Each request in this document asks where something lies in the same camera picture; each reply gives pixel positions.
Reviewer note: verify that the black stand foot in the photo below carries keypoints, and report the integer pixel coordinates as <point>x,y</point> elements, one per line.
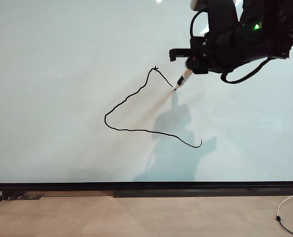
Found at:
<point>25,196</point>

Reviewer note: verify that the black framed whiteboard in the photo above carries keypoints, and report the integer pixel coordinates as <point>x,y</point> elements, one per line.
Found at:
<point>62,74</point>

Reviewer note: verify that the black white marker pen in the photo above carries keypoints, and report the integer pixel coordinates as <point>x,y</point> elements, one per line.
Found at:
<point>184,78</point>

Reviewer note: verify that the black whiteboard tray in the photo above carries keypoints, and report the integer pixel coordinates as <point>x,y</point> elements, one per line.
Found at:
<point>186,193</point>

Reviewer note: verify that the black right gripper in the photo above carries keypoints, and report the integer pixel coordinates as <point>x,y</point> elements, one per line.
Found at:
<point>220,51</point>

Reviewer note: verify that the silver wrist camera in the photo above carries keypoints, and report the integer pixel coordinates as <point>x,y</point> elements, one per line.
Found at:
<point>198,5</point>

